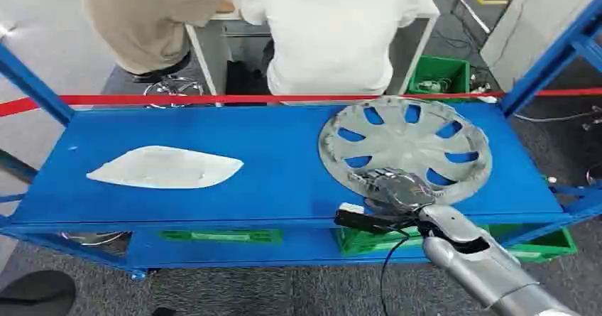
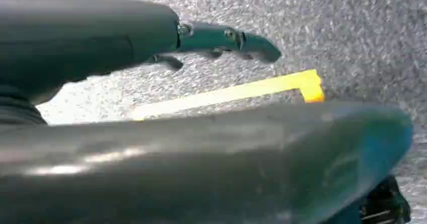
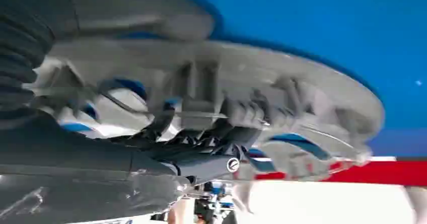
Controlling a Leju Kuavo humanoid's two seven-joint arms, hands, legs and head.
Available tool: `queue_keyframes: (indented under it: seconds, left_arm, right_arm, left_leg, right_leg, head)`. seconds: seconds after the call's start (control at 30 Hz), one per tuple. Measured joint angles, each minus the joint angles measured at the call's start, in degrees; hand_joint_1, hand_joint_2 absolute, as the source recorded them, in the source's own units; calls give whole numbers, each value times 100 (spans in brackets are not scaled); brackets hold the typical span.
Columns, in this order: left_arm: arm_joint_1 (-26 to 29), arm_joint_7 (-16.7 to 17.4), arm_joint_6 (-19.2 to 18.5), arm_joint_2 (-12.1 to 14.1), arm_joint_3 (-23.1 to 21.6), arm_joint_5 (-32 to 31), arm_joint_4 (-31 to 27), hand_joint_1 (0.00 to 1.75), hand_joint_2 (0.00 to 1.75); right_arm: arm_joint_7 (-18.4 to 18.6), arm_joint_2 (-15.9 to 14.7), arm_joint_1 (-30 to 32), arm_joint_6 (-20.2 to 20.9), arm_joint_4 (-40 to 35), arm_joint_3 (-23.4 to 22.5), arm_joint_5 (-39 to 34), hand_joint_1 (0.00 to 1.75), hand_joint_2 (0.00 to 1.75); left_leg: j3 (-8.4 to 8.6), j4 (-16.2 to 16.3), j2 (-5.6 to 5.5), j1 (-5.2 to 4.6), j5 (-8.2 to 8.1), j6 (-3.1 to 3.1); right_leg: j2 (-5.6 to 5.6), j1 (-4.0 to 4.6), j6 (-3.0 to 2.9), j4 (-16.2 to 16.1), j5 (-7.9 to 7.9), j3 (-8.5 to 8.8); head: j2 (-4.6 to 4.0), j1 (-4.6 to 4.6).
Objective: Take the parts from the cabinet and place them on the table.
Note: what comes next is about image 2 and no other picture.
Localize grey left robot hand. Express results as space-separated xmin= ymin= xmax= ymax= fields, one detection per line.
xmin=0 ymin=0 xmax=414 ymax=224

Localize yellow floor tape corner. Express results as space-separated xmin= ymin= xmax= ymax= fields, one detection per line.
xmin=130 ymin=69 xmax=326 ymax=121

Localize black robot foot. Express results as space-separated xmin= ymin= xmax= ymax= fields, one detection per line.
xmin=360 ymin=175 xmax=411 ymax=224

